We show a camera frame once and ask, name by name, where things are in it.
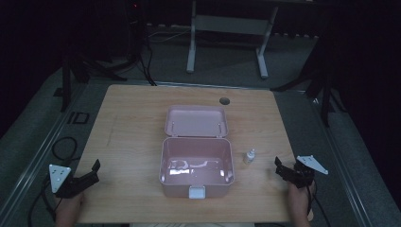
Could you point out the person's left hand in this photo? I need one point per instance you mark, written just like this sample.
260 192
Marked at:
70 210

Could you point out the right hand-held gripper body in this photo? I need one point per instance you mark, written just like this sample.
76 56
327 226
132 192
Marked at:
303 171

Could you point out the pink plastic storage box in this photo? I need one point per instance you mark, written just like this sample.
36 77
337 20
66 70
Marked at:
196 151

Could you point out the person's right hand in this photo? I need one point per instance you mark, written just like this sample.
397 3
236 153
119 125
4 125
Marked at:
299 205

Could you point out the metal floor rail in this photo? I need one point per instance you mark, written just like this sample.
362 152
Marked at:
38 157
340 157

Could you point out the white metal desk frame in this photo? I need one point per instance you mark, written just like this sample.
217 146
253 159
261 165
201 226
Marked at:
230 38

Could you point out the black tripod stand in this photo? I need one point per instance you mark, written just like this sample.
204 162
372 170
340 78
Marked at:
318 78
82 67

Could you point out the small white spray bottle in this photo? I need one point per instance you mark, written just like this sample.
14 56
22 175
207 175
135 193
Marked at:
249 156

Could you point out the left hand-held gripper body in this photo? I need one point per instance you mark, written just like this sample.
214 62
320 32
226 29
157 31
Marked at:
64 183

